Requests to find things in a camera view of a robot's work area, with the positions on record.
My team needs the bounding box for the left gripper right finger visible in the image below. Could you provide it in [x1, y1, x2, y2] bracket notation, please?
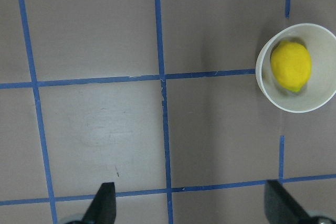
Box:
[264, 180, 315, 223]

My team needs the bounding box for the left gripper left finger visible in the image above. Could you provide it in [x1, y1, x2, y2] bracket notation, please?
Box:
[79, 182, 116, 224]

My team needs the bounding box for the white ceramic bowl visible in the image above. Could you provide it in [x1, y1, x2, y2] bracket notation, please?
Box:
[255, 23, 335, 113]

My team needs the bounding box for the yellow lemon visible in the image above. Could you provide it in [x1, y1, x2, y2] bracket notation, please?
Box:
[270, 40, 312, 93]

